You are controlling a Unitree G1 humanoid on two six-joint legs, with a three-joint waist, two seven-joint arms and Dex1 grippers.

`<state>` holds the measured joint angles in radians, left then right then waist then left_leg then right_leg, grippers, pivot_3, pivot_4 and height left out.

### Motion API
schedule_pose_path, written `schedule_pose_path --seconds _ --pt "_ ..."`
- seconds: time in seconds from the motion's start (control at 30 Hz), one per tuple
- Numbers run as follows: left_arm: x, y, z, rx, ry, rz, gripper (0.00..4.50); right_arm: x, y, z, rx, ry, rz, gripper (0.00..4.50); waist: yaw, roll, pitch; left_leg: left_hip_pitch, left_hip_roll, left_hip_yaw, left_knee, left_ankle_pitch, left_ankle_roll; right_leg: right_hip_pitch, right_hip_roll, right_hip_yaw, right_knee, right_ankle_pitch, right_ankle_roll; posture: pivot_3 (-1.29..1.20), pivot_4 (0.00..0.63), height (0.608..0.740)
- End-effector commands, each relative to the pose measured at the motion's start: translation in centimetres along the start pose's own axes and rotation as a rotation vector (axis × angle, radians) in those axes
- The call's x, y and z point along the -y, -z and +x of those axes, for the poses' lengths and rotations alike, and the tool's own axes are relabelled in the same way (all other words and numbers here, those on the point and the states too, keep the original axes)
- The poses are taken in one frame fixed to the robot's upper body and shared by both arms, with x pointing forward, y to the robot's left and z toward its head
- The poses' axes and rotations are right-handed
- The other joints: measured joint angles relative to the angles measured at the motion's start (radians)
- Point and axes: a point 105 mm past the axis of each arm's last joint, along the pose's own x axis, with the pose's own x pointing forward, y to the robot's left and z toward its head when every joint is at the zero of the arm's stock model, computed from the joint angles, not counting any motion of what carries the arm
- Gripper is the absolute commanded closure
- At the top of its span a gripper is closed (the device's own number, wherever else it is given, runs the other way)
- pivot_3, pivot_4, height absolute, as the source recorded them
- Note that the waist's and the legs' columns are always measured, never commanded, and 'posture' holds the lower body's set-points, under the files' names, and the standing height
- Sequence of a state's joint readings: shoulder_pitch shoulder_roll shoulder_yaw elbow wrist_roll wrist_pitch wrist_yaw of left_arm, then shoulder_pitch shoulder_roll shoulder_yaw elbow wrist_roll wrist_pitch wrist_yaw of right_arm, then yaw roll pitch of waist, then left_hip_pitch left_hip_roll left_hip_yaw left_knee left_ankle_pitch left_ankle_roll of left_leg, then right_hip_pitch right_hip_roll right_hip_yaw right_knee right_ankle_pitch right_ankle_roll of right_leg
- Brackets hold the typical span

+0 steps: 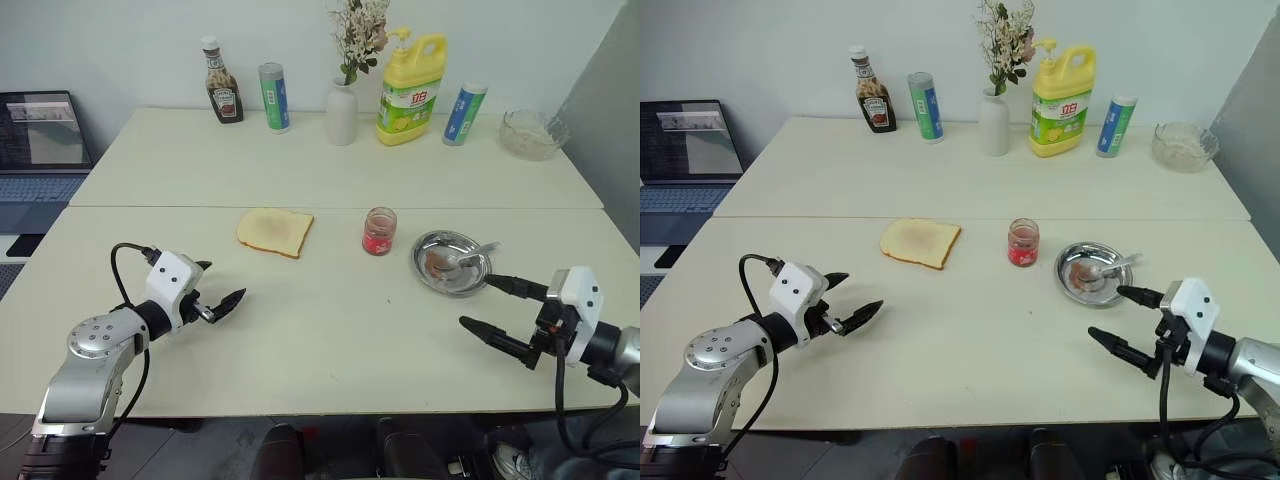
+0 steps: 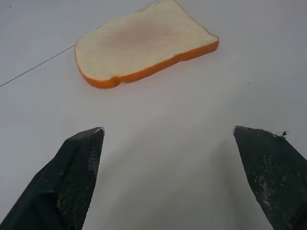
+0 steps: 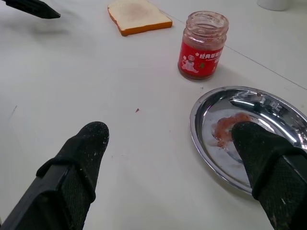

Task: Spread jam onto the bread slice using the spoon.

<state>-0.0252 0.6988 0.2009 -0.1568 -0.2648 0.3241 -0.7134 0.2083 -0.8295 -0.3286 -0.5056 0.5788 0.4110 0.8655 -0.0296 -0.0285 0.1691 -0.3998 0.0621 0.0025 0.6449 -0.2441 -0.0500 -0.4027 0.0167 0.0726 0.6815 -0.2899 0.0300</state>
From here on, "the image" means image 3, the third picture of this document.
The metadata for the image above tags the glass jam jar red label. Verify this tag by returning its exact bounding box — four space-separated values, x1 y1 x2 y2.
177 11 230 81

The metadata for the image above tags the white ceramic vase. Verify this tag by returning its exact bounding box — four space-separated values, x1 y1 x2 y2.
257 0 295 12

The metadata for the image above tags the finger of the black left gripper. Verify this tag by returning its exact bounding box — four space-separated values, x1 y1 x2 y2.
0 0 61 19

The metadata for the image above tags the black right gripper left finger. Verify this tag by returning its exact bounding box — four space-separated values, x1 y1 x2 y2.
0 121 110 230

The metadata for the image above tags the red jam smear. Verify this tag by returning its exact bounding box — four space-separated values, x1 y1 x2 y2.
211 112 252 147

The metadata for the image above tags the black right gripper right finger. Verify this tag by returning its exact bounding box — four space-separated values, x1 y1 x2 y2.
230 121 307 230

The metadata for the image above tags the toast slice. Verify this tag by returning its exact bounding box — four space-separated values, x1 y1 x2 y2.
107 0 173 37

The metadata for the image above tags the round stainless steel plate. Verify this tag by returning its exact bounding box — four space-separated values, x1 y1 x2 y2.
189 86 307 195

